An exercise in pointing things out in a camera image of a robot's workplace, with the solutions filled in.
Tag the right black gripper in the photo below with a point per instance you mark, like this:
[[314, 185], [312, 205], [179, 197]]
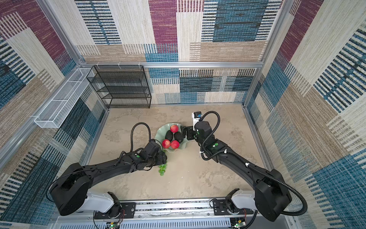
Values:
[[189, 130]]

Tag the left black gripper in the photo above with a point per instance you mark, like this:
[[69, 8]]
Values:
[[162, 157]]

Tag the dark avocado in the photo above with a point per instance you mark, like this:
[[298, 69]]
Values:
[[178, 136], [169, 135]]

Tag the green fake grape bunch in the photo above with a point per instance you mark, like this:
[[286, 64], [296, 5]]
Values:
[[162, 169]]

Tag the red apple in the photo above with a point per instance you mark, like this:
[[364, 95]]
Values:
[[166, 143], [174, 144], [174, 128]]

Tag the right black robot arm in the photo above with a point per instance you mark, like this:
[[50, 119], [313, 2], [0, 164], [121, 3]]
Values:
[[272, 195]]

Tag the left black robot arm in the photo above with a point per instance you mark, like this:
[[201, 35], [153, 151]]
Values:
[[71, 191]]

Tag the light green wavy fruit bowl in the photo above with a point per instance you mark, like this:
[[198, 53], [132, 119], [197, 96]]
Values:
[[160, 137]]

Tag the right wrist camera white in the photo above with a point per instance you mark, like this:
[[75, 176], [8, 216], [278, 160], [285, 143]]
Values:
[[196, 118]]

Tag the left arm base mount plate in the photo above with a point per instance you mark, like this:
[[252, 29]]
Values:
[[126, 211]]

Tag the aluminium front rail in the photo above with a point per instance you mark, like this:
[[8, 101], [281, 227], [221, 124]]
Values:
[[188, 213]]

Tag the black wire shelf rack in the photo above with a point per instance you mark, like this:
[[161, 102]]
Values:
[[121, 86]]

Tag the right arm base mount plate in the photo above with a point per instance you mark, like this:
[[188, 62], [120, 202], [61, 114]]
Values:
[[220, 208]]

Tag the white mesh wall basket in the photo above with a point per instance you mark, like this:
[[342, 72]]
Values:
[[59, 107]]

